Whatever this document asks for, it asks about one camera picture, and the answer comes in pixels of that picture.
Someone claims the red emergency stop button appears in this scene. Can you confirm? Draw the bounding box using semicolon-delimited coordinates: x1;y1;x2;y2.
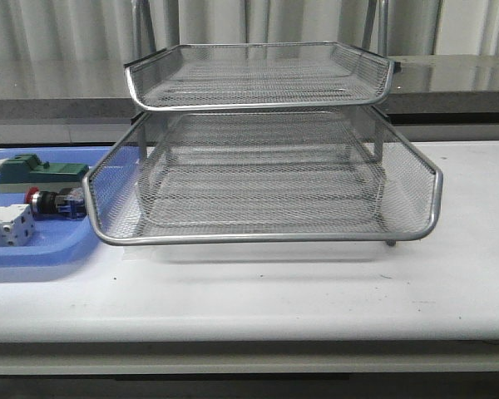
24;187;87;220

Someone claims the blue plastic tray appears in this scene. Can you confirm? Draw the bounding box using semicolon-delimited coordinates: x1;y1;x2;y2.
0;146;110;267

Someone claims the white circuit breaker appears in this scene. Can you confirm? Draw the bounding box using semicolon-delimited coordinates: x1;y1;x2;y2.
0;204;35;247

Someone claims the grey stone counter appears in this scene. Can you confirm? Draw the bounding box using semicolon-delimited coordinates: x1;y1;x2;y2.
0;55;499;146

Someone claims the silver rack frame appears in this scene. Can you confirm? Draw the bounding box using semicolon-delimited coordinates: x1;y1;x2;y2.
131;0;397;249

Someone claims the green white switch module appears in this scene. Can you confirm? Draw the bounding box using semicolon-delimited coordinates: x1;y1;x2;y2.
0;153;89;194

